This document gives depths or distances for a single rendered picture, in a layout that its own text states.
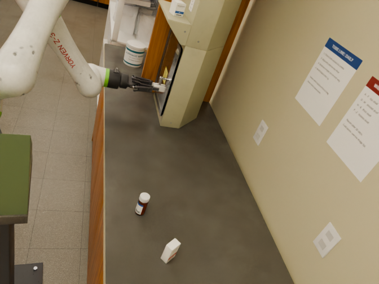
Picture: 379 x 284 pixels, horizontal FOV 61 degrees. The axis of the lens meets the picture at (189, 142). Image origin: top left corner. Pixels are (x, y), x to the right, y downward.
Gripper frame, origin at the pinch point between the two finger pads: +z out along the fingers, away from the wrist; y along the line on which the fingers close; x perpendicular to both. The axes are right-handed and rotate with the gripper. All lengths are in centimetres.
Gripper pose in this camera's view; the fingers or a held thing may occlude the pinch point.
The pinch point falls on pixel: (158, 87)
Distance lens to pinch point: 171.8
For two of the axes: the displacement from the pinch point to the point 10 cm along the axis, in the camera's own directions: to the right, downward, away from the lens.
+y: -1.9, -6.5, 7.3
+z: 9.3, 1.2, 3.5
